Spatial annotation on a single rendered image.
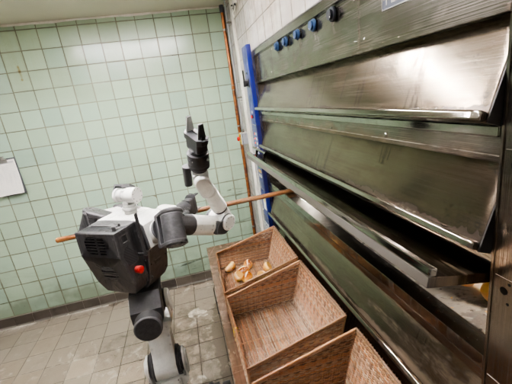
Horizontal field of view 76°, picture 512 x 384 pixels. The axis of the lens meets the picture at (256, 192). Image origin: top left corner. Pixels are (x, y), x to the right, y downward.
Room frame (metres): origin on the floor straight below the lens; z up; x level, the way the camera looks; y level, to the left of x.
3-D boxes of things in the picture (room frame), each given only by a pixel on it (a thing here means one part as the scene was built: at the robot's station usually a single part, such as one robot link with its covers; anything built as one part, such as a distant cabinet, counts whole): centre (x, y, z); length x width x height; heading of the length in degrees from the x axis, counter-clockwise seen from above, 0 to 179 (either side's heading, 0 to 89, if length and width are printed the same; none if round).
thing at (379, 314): (1.47, -0.29, 1.02); 1.79 x 0.11 x 0.19; 11
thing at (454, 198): (1.47, -0.29, 1.54); 1.79 x 0.11 x 0.19; 11
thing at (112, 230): (1.29, 0.57, 1.27); 0.34 x 0.30 x 0.36; 67
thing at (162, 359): (1.32, 0.55, 0.78); 0.18 x 0.15 x 0.47; 103
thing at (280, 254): (1.99, 0.08, 0.72); 0.56 x 0.49 x 0.28; 10
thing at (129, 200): (1.34, 0.54, 1.47); 0.10 x 0.07 x 0.09; 67
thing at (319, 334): (1.41, -0.03, 0.72); 0.56 x 0.49 x 0.28; 12
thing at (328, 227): (1.48, -0.32, 1.16); 1.80 x 0.06 x 0.04; 11
